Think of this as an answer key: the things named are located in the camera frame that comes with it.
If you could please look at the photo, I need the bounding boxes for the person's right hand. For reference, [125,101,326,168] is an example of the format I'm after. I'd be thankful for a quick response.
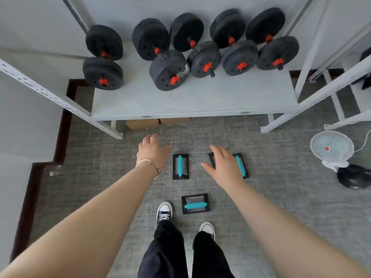
[201,145,246,190]

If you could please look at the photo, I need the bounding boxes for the person's left hand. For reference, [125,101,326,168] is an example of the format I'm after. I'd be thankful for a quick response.
[136,134,173,171]

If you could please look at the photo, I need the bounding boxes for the person's left forearm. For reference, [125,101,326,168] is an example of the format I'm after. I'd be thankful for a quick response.
[0,165,160,278]

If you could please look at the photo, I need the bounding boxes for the person's right forearm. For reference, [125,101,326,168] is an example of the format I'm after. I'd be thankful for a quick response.
[229,178,371,278]

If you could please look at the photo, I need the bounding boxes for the brown cardboard box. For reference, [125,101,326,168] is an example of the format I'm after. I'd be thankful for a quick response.
[126,119,161,131]

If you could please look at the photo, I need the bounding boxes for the black and white left sneaker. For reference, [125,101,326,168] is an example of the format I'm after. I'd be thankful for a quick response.
[156,201,174,227]

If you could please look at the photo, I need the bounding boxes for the black and white sneaker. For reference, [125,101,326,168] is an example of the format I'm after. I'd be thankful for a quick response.
[156,201,174,227]
[198,221,216,241]

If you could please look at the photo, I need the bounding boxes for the black and white right sneaker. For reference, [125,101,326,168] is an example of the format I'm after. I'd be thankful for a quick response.
[198,221,216,241]

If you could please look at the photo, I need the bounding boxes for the white metal shelving rack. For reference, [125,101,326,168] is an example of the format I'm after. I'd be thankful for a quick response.
[308,0,371,131]
[0,0,371,140]

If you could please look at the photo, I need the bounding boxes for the black dumbbell with red collars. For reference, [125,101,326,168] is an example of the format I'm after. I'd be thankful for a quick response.
[83,24,124,91]
[209,8,259,76]
[132,18,191,92]
[170,13,222,79]
[245,7,300,71]

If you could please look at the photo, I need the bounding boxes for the black trousers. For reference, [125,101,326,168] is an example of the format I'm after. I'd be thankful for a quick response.
[137,219,236,278]

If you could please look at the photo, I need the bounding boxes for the small white fan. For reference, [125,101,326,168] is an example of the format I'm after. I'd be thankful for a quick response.
[310,130,355,173]

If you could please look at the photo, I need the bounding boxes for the black kettlebell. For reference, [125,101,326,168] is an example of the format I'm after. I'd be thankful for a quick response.
[337,164,371,190]

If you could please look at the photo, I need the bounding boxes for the thin gold bracelet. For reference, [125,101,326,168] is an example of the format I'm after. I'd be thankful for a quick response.
[135,159,160,180]

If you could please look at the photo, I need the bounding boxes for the black push-up handle teal grip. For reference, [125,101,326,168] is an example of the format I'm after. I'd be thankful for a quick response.
[208,152,250,179]
[181,193,210,215]
[172,153,190,180]

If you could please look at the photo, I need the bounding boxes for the white fan cable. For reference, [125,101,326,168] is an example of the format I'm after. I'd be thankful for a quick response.
[354,137,371,154]

